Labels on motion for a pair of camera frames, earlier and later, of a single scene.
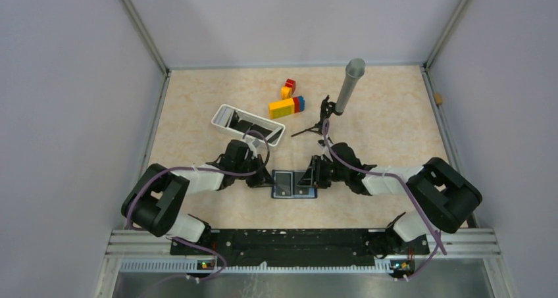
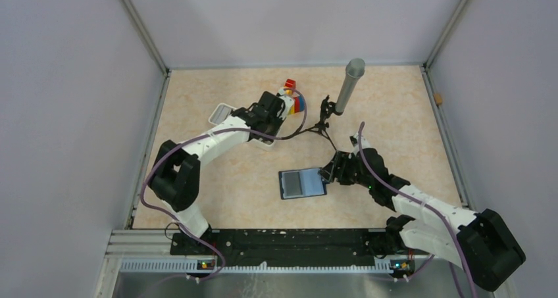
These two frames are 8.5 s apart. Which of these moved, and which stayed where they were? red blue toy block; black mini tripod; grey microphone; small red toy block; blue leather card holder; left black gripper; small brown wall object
Moved: blue leather card holder; left black gripper; black mini tripod
Stayed: grey microphone; small red toy block; red blue toy block; small brown wall object
